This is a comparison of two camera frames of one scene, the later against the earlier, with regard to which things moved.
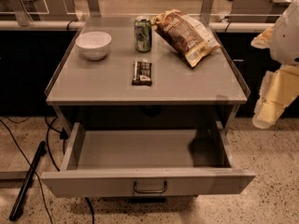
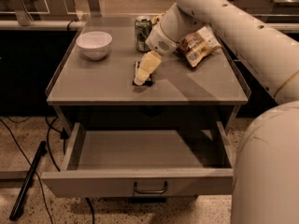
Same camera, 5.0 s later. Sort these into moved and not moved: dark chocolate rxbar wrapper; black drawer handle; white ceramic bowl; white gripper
Moved: white gripper
Not moved: white ceramic bowl; black drawer handle; dark chocolate rxbar wrapper
